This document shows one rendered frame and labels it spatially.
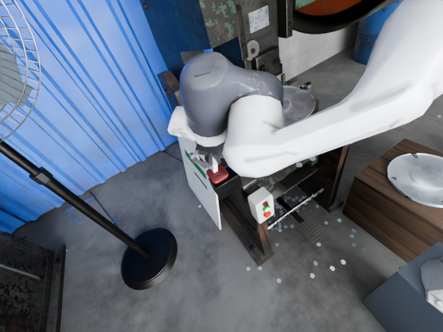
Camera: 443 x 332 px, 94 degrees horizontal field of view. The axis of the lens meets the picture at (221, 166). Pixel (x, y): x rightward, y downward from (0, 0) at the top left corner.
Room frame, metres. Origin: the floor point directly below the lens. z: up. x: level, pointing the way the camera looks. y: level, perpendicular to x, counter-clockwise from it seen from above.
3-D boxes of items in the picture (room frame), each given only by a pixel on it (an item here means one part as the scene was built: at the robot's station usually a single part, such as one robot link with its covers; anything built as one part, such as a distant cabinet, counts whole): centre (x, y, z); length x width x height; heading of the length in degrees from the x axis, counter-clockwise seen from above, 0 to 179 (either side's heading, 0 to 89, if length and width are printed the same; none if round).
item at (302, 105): (0.67, -0.27, 0.78); 0.29 x 0.29 x 0.01
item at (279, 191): (0.80, -0.23, 0.31); 0.43 x 0.42 x 0.01; 106
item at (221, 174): (0.48, 0.02, 0.71); 0.07 x 0.06 x 0.08; 16
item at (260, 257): (0.85, 0.06, 0.45); 0.92 x 0.12 x 0.90; 16
